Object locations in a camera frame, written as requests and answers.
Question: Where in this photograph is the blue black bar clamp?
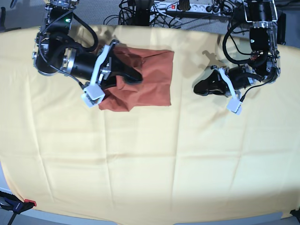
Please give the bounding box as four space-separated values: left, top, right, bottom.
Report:
0 191 37 225

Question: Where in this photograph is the black central post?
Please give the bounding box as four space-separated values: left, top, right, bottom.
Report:
134 0 152 26

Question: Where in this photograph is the black clamp right corner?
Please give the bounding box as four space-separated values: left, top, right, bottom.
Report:
290 209 300 223

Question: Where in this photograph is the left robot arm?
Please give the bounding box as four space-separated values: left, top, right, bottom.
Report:
194 0 281 97

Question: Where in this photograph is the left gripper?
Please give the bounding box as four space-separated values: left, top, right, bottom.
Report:
193 65 255 97

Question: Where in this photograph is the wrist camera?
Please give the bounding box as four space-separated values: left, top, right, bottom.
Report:
211 65 242 115
81 40 119 108

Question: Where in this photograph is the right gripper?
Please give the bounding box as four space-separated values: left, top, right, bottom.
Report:
70 47 143 90

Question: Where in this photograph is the white power strip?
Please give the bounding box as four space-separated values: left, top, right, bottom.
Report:
150 1 224 17

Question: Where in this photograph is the orange T-shirt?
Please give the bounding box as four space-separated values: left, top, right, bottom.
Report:
98 47 174 112

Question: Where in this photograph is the black power adapter box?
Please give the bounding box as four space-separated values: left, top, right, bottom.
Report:
231 8 247 24

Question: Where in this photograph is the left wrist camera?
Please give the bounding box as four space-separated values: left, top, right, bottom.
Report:
211 65 242 115

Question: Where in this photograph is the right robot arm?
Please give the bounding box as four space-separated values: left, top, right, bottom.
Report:
32 0 143 90

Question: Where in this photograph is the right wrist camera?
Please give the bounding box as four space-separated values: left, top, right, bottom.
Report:
81 40 119 108

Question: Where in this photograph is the yellow table cloth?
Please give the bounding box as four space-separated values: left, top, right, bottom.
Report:
0 26 300 225

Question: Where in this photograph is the black clamp handle top left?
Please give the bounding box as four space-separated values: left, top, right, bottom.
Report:
0 7 21 33

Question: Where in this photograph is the black upright stand right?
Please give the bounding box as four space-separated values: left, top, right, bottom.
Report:
277 13 286 45

